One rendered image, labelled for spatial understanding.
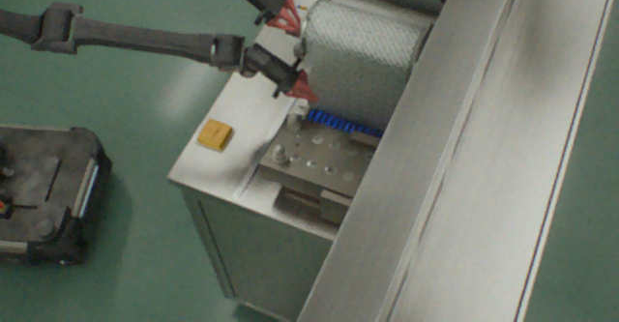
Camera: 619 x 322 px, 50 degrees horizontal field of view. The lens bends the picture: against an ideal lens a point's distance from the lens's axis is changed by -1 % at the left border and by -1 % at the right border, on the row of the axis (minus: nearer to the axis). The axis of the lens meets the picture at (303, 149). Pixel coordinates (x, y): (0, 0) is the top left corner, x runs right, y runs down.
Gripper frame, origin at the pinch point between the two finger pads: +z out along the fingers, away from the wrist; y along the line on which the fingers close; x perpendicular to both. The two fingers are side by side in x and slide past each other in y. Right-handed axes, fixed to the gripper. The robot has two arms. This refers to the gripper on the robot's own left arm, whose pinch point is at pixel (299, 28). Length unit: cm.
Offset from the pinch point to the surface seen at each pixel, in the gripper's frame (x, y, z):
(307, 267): -36, 32, 45
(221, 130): -34.9, 14.7, 4.7
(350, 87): 3.9, 6.5, 16.4
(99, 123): -167, -22, -14
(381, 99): 8.0, 6.6, 22.7
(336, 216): -9.1, 28.2, 33.1
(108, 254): -143, 30, 17
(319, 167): -6.9, 21.9, 22.9
